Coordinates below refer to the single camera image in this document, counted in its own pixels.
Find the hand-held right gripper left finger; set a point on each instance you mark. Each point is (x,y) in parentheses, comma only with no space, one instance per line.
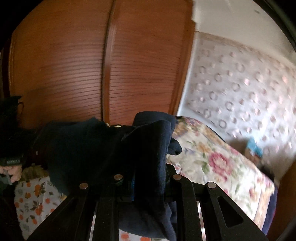
(133,187)

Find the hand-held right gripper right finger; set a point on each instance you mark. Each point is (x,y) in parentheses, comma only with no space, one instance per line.
(170,183)

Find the navy printed t-shirt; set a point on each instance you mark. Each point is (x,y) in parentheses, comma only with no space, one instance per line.
(92,143)

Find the person's left hand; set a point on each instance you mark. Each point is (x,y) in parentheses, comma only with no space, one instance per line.
(13,172)

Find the yellow plush toy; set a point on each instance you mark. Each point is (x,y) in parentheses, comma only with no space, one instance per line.
(34,172)

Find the floral quilt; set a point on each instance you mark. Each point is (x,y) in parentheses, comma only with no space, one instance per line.
(208,162)

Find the white orange-print sheet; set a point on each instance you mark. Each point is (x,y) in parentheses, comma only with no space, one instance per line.
(30,204)

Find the wooden louvered wardrobe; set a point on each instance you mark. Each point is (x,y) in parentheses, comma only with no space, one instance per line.
(69,69)

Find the navy blanket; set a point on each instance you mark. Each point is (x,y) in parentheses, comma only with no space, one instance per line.
(270,215)

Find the sheer circle-patterned curtain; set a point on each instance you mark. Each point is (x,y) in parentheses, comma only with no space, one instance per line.
(231,92)

